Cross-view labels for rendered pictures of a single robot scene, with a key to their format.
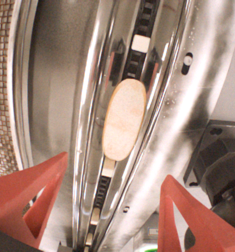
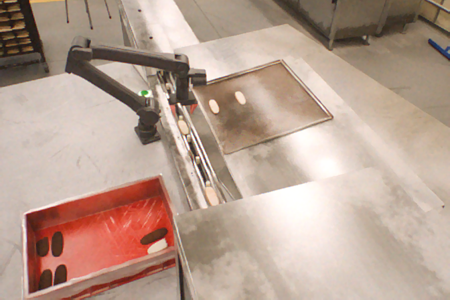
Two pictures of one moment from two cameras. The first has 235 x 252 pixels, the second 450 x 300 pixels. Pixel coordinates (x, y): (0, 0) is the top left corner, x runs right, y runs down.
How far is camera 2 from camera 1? 155 cm
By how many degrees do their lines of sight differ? 26
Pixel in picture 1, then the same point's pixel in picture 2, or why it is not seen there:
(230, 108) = (154, 144)
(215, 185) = not seen: hidden behind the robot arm
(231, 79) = (160, 149)
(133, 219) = (161, 106)
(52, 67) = (205, 134)
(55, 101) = (201, 128)
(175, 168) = (165, 123)
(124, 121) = (183, 126)
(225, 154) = (154, 129)
